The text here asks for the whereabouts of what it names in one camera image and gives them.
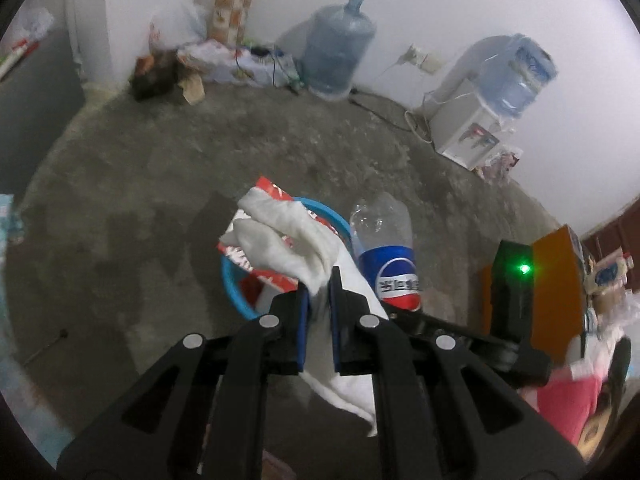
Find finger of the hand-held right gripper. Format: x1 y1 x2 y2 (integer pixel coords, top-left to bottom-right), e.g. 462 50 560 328
390 310 501 361

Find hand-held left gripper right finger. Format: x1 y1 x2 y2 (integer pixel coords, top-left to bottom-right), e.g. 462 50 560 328
330 266 586 480

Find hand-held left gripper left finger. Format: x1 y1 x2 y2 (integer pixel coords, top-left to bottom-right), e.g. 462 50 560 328
56 282 311 480

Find blue plastic wastebasket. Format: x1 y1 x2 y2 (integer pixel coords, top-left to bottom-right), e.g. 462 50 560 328
221 197 353 321

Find clear cola bottle blue label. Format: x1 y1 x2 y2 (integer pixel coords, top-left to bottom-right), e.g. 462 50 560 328
348 191 422 312

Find white cloth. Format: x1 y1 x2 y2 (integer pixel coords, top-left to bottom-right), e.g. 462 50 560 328
220 187 391 438

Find orange box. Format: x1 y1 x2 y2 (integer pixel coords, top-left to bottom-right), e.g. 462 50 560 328
477 225 588 356

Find blue white packet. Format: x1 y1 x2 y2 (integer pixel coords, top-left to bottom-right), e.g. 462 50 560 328
582 247 640 311

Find pink cloth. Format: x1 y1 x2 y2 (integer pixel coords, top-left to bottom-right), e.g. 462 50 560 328
520 375 603 446

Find brown wooden furniture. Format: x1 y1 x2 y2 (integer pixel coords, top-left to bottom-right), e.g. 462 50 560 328
580 200 640 266

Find pale pink object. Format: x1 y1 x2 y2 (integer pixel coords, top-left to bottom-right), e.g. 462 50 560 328
262 450 286 480

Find red snack packets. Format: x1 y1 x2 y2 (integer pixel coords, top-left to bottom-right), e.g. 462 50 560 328
475 142 523 181

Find white water dispenser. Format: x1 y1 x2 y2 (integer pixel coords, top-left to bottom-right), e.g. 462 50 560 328
429 77 511 170

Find blue dispenser water bottle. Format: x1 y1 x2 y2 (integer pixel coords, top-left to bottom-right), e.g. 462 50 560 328
475 34 558 118

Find thin metal nail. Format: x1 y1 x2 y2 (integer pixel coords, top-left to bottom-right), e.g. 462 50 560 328
22 329 68 366

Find brown cardboard piece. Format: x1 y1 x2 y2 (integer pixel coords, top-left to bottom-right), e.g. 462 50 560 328
180 72 205 106

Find pile of bags and clutter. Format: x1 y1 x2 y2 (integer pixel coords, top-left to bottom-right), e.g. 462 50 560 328
177 40 301 88

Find empty blue water jug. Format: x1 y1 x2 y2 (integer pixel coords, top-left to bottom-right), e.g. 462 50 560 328
300 0 377 101

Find floral blue blanket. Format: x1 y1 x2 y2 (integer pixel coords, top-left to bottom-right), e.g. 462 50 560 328
0 192 76 466

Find white plastic bag red print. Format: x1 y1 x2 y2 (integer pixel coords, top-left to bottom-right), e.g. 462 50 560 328
149 2 208 53

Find patterned rolled mat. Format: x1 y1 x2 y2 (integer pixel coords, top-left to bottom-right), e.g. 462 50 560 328
207 0 263 46

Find grey cabinet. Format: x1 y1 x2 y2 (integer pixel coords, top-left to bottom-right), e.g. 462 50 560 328
0 30 86 201

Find crumpled white plastic bag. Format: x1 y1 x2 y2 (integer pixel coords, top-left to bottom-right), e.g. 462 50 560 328
12 7 55 41

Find black power cable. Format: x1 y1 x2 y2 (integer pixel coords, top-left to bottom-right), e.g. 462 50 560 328
348 87 431 136

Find white wall socket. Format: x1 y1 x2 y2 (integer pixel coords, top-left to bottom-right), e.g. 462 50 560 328
402 44 443 73

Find black charger cable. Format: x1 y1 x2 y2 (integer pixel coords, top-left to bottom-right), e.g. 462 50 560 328
247 45 301 93

